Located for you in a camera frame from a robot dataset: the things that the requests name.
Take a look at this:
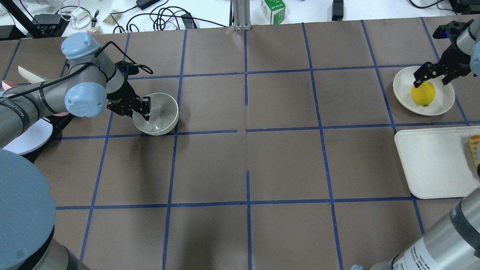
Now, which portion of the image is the aluminium frame post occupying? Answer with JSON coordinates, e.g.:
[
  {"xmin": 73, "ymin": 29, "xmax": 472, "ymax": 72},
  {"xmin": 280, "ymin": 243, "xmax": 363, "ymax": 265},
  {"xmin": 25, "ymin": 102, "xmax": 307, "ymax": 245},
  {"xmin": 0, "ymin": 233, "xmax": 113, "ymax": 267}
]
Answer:
[{"xmin": 229, "ymin": 0, "xmax": 252, "ymax": 31}]

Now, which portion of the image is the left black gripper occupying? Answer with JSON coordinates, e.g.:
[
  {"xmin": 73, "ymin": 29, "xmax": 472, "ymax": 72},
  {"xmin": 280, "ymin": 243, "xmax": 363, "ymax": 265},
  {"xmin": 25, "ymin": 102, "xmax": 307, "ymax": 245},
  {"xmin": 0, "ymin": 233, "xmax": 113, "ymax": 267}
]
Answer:
[{"xmin": 106, "ymin": 80, "xmax": 151, "ymax": 121}]

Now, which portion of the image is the light blue plate in rack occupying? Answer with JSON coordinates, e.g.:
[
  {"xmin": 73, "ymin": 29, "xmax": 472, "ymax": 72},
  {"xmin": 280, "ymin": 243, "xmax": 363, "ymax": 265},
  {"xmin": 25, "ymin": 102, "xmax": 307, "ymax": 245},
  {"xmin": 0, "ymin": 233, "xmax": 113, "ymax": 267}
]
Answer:
[{"xmin": 3, "ymin": 118, "xmax": 53, "ymax": 155}]

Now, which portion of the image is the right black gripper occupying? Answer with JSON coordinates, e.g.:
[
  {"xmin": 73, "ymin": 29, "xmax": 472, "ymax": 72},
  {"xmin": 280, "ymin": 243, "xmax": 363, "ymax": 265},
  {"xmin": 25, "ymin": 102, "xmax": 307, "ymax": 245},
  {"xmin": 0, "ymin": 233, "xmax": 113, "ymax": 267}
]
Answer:
[{"xmin": 413, "ymin": 45, "xmax": 471, "ymax": 89}]

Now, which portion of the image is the cream plate in rack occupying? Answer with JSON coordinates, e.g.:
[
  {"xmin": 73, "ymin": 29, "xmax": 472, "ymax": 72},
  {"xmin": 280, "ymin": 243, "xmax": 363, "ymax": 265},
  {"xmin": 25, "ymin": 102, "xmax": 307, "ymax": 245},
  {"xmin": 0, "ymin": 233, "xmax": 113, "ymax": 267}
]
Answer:
[{"xmin": 18, "ymin": 66, "xmax": 48, "ymax": 84}]

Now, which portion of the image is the white ceramic bowl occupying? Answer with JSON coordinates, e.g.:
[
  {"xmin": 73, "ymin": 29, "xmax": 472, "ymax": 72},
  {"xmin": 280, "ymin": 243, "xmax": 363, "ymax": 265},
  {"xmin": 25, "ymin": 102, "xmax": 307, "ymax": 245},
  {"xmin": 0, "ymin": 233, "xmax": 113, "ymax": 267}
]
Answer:
[{"xmin": 132, "ymin": 93, "xmax": 179, "ymax": 136}]

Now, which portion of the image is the yellow lemon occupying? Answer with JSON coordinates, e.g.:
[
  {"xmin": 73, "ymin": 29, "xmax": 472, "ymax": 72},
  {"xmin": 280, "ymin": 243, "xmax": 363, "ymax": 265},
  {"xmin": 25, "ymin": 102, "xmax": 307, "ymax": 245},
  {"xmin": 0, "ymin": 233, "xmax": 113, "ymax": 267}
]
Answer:
[{"xmin": 411, "ymin": 81, "xmax": 437, "ymax": 107}]

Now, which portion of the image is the black dish rack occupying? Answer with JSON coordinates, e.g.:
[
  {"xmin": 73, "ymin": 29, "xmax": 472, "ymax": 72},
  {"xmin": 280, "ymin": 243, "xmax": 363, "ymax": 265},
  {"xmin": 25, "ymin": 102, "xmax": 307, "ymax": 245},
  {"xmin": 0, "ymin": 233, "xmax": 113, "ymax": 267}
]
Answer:
[{"xmin": 22, "ymin": 112, "xmax": 74, "ymax": 163}]

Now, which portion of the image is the black power adapter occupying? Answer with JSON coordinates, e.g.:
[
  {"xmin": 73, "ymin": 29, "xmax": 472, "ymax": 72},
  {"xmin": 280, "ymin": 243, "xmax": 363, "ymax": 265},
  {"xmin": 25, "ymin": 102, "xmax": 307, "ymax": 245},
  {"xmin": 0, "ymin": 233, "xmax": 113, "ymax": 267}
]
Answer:
[{"xmin": 331, "ymin": 0, "xmax": 344, "ymax": 21}]

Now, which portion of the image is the white rectangular tray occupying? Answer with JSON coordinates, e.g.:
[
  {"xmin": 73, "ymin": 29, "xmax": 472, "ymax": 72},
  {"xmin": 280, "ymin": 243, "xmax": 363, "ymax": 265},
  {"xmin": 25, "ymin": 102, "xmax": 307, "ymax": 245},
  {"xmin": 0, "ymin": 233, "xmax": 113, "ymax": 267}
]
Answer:
[{"xmin": 394, "ymin": 126, "xmax": 479, "ymax": 199}]

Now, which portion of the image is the green white carton box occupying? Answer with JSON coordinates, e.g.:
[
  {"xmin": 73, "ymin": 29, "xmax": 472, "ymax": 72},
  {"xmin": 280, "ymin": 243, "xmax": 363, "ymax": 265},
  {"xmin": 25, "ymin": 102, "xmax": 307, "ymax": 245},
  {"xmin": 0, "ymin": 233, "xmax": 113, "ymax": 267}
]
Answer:
[{"xmin": 260, "ymin": 0, "xmax": 286, "ymax": 24}]

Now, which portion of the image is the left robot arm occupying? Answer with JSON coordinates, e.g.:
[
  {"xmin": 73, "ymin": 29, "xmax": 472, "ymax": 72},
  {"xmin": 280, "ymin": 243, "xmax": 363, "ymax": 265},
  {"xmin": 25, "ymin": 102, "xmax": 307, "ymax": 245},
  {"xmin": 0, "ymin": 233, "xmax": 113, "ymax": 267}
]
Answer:
[{"xmin": 1, "ymin": 32, "xmax": 153, "ymax": 270}]

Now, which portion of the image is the pink plate in rack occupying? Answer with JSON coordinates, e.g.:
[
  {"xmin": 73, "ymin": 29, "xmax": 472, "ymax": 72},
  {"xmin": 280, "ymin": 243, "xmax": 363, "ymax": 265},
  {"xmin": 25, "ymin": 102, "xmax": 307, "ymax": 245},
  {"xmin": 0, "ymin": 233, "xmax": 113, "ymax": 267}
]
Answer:
[{"xmin": 1, "ymin": 80, "xmax": 19, "ymax": 90}]

